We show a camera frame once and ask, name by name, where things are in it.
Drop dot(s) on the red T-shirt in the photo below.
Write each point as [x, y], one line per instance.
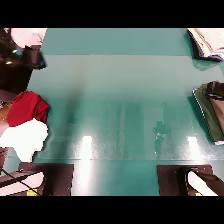
[26, 106]

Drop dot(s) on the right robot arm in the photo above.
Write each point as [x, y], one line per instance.
[173, 180]

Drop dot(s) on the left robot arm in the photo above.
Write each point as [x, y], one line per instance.
[56, 180]

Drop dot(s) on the white garment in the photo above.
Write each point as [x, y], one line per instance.
[26, 136]

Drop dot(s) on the dark green garment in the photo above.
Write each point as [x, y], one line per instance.
[208, 116]

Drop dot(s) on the brown garment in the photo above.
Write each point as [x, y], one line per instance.
[218, 100]

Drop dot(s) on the cream garment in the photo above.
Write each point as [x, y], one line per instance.
[210, 40]

